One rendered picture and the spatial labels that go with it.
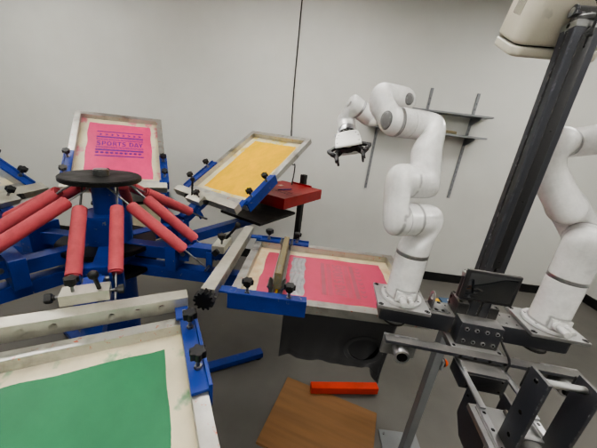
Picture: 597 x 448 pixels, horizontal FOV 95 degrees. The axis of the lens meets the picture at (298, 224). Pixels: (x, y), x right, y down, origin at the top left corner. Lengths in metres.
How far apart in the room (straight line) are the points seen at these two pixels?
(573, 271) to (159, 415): 1.13
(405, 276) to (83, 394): 0.89
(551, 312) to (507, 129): 2.87
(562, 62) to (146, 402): 1.24
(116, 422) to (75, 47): 3.74
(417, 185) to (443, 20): 2.86
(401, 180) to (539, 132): 0.33
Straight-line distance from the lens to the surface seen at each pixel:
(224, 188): 1.96
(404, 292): 0.92
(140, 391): 0.89
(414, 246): 0.87
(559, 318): 1.12
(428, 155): 0.85
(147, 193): 1.53
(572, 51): 0.94
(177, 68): 3.54
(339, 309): 1.10
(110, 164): 2.36
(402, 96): 0.98
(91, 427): 0.86
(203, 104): 3.40
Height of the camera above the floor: 1.61
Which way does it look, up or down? 19 degrees down
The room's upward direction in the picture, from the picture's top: 7 degrees clockwise
